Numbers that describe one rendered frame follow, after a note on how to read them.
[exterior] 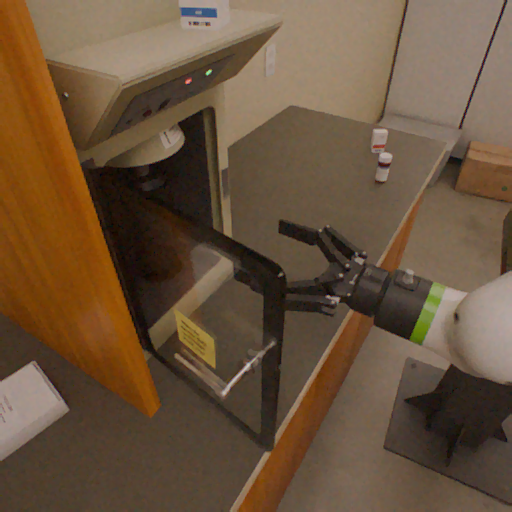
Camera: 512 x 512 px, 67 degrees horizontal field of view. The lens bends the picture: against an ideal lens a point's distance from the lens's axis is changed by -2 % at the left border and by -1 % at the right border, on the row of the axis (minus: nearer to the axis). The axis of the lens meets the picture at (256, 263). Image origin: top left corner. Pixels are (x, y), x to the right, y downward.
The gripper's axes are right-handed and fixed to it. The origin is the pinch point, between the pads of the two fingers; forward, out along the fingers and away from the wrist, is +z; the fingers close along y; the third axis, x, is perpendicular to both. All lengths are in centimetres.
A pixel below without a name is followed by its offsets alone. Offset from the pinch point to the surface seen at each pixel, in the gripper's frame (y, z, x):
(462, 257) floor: -178, -38, 119
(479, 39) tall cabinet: -293, 4, 26
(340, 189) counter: -64, 9, 25
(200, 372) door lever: 25.1, -5.9, -1.2
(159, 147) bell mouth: 1.5, 19.3, -13.9
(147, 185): 1.8, 23.8, -5.5
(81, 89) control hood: 17.8, 11.8, -29.3
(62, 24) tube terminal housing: 14.1, 17.2, -34.0
